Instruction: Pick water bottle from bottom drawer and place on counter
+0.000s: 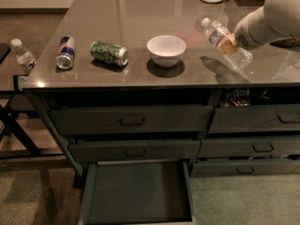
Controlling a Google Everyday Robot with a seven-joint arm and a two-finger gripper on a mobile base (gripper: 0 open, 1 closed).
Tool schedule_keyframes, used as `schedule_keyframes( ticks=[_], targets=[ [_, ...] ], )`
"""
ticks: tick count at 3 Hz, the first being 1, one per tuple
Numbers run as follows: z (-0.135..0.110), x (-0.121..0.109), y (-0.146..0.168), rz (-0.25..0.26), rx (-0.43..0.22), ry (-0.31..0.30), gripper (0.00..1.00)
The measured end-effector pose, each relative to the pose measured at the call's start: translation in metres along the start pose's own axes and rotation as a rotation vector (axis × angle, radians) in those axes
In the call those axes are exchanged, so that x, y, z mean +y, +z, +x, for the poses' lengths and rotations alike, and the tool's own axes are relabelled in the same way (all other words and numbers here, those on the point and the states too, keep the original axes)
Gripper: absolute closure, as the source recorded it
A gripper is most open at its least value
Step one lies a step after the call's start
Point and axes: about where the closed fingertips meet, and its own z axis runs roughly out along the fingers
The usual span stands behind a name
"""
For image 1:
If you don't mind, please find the open bottom left drawer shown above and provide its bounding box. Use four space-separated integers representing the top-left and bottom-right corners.
78 160 196 225

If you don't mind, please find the dark side table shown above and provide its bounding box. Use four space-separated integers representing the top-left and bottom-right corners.
0 42 64 159

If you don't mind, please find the top right drawer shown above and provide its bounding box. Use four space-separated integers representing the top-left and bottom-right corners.
209 104 300 134

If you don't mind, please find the green soda can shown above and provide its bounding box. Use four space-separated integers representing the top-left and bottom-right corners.
90 41 128 68

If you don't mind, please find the middle right drawer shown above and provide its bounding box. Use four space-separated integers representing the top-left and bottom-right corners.
198 136 300 158

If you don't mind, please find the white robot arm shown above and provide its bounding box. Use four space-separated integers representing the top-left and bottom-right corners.
230 0 300 51

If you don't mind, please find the small bottle on side table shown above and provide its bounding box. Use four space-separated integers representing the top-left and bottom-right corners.
10 38 36 75

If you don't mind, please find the snack bag in drawer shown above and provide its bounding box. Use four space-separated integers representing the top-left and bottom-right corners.
223 88 250 107

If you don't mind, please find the white bowl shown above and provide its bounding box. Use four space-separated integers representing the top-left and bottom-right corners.
147 36 187 68

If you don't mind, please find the clear jar of snacks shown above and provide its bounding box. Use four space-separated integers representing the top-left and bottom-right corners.
271 37 300 48

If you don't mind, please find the clear plastic water bottle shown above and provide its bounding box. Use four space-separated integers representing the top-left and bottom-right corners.
202 18 253 70

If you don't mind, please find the blue silver energy drink can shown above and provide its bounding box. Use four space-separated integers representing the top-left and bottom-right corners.
55 36 76 69

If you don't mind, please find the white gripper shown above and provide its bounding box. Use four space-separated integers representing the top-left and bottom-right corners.
217 7 272 54

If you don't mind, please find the middle left drawer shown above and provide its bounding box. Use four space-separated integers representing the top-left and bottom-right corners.
68 139 201 162

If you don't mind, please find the top left drawer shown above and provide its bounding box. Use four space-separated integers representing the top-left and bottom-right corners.
49 105 213 135

